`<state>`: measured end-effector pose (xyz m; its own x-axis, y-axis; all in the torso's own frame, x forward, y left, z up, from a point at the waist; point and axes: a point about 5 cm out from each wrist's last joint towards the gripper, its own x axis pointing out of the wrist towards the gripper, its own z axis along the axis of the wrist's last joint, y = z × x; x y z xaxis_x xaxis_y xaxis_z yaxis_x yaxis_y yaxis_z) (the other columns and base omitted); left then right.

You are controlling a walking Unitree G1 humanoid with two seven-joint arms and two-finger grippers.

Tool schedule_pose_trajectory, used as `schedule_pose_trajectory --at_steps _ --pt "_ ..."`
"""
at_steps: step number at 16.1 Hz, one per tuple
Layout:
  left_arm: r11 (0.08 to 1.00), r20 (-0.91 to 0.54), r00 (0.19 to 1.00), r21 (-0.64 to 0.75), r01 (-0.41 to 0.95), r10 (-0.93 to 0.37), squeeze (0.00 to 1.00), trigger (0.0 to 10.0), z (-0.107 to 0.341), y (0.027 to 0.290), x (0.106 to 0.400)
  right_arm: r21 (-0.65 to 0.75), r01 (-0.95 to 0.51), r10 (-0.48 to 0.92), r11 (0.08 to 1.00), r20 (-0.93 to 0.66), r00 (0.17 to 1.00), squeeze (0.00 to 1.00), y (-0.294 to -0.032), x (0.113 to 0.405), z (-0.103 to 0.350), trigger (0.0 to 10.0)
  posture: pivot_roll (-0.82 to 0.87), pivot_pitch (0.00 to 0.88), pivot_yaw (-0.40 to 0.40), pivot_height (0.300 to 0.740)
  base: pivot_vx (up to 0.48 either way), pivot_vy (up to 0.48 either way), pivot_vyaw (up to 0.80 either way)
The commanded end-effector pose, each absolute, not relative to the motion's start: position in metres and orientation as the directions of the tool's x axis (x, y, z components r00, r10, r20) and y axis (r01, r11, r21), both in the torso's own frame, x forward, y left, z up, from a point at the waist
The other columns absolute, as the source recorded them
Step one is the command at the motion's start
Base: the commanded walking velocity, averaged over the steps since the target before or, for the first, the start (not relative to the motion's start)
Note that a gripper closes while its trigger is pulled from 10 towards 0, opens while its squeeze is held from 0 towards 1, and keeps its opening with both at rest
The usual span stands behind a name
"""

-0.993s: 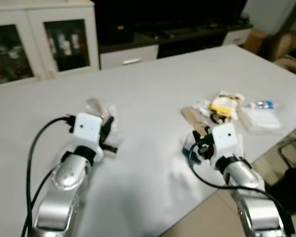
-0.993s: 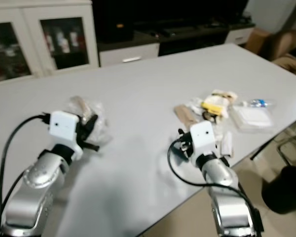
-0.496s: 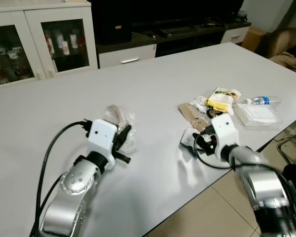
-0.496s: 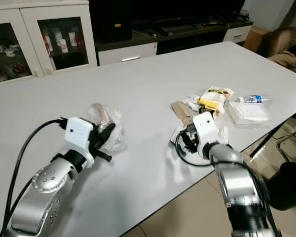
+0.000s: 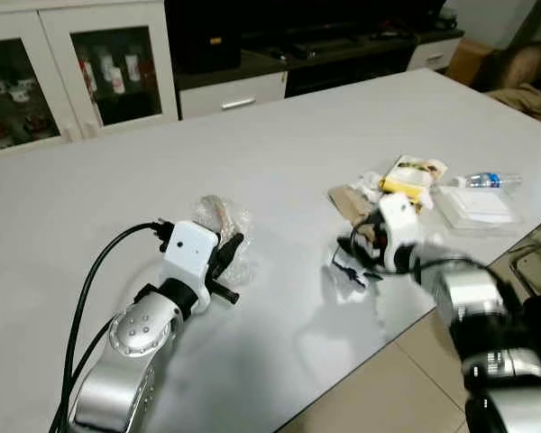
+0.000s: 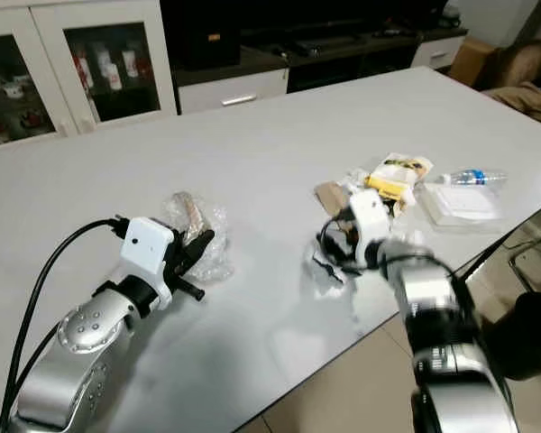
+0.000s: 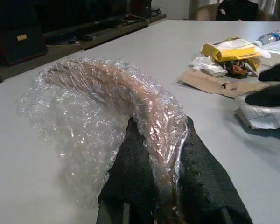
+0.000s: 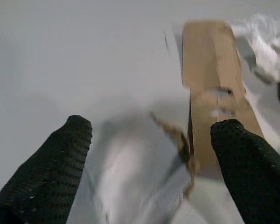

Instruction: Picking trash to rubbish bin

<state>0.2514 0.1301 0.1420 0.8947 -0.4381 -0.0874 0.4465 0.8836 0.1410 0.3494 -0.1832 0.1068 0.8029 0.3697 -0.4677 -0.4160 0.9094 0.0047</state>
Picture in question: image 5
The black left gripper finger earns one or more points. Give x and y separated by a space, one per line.
232 251
224 292

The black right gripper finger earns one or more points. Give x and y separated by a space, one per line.
350 255

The clear plastic wrapper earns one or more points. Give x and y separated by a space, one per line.
218 212

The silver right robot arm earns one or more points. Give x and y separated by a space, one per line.
473 298

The brown paper napkin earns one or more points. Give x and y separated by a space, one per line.
350 203

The white crumpled tissue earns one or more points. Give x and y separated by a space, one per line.
370 182

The yellow snack packet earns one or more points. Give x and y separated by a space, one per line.
413 176

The clear plastic food container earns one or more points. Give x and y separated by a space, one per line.
478 209

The clear plastic water bottle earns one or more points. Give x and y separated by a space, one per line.
487 180

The dark television stand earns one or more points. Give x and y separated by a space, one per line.
343 68

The short white drawer front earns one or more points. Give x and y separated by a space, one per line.
437 52

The black speaker box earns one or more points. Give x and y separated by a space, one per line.
203 45

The brown armchair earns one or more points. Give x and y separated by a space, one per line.
523 63

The white glass door cabinet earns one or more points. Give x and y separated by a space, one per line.
72 20

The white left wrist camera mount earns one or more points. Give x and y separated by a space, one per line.
187 257

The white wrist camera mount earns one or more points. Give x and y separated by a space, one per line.
187 257
399 225

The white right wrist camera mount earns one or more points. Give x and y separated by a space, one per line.
399 225

